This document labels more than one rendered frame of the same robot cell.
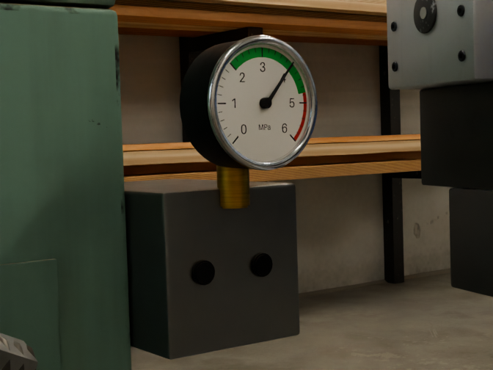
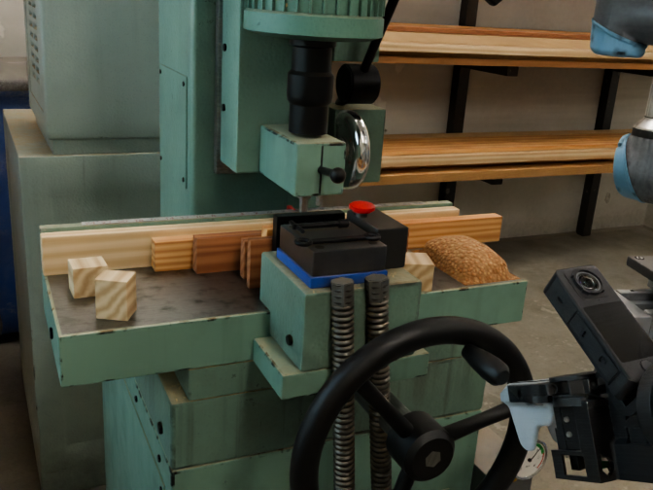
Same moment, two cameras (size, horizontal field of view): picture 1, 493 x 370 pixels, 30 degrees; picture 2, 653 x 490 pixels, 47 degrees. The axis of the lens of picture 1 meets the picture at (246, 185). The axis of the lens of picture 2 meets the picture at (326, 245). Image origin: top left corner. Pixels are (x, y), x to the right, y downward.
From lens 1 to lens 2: 79 cm
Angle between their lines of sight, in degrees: 18
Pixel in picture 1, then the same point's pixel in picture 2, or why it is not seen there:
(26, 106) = not seen: hidden behind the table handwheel
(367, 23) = (600, 63)
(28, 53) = not seen: hidden behind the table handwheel
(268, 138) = (528, 469)
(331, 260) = (538, 216)
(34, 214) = (445, 475)
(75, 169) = (460, 461)
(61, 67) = not seen: hidden behind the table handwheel
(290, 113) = (536, 460)
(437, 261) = (619, 221)
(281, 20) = (533, 63)
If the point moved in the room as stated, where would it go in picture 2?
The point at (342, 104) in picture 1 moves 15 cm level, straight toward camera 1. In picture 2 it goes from (568, 103) to (568, 106)
